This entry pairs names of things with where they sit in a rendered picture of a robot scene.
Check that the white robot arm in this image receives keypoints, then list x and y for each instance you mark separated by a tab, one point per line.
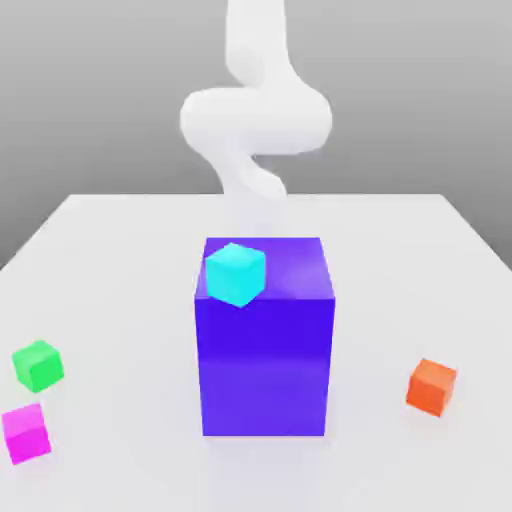
256	120

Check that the small orange cube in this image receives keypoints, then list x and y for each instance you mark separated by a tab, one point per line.
431	387

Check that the small magenta cube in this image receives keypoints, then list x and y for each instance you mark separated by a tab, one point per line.
26	434

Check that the small green cube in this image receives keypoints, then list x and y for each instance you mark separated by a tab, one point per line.
36	367

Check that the large purple box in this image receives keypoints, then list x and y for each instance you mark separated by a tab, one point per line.
264	360

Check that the small cyan cube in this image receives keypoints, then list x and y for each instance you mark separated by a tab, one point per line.
235	276

